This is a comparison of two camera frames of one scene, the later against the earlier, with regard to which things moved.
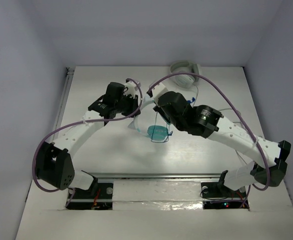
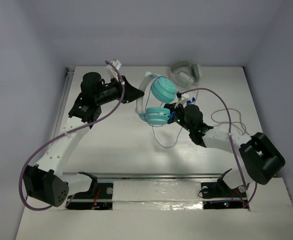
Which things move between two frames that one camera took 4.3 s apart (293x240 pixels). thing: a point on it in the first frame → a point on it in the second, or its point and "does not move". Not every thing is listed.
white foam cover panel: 157,195 does not move
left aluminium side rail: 70,72 does not move
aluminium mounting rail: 158,175 does not move
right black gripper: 158,109 does not move
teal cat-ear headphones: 155,133 → 164,90
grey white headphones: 185,80 does not move
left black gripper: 132,104 → 124,88
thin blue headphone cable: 168,133 → 151,126
